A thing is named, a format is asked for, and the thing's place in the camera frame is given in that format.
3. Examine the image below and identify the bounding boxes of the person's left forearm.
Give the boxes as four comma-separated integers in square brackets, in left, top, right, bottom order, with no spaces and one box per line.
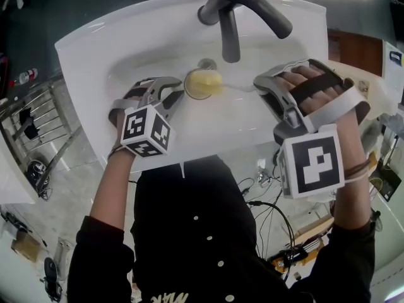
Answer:
[89,110,138,230]

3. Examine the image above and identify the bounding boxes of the clear glass cup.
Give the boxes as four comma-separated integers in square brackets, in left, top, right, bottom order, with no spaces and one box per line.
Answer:
[183,69,222,101]

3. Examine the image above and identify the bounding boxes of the brown cord bracelet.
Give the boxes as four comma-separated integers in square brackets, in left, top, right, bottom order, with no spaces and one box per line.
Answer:
[343,158,371,178]
[107,143,127,161]

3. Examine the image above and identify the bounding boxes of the black cable bundle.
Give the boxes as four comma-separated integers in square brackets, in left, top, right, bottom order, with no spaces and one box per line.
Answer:
[27,159,53,198]

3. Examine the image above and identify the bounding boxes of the black floor cable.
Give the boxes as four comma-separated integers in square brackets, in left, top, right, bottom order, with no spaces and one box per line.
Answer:
[246,200,297,280]

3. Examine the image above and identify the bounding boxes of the person's black shirt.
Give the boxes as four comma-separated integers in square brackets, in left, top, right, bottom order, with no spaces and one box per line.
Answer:
[67,155,376,303]

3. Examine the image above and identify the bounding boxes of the black cloth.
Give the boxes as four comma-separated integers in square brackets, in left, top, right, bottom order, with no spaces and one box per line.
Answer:
[19,107,40,140]

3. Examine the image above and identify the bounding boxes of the clear bottle red label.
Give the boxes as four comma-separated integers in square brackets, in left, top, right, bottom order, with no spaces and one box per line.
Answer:
[9,68,39,88]

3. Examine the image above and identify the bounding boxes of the person's right forearm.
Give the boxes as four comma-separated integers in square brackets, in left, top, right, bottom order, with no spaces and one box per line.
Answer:
[331,110,373,233]

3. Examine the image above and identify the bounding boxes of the metal rack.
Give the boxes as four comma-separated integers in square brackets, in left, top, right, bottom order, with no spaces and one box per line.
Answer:
[0,80,83,198]

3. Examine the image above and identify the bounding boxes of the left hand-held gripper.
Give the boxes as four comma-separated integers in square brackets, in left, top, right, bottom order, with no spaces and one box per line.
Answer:
[109,76,186,159]

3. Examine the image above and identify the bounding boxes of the metal sink drain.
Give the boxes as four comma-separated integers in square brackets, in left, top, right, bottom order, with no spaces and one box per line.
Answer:
[198,58,218,72]

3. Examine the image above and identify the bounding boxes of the yellow sponge brush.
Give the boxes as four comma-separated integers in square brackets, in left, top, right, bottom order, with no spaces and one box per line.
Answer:
[188,69,257,95]

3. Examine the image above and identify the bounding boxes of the person's right hand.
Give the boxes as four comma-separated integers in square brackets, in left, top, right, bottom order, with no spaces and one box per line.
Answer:
[277,65,348,117]

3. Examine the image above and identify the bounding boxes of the white sink basin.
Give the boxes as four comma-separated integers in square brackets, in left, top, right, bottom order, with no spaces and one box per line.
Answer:
[54,0,328,173]

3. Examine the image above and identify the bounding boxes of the black sink faucet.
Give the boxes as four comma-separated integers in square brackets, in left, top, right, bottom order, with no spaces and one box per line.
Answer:
[198,0,294,63]

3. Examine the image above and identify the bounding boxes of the white wrist band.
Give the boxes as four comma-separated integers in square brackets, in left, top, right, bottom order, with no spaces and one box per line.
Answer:
[343,170,371,185]

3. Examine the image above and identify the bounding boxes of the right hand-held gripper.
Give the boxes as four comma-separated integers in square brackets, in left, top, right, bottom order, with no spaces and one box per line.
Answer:
[253,58,372,201]

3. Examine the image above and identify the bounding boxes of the small cardboard box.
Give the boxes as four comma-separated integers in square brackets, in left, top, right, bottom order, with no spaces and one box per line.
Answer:
[11,230,42,263]

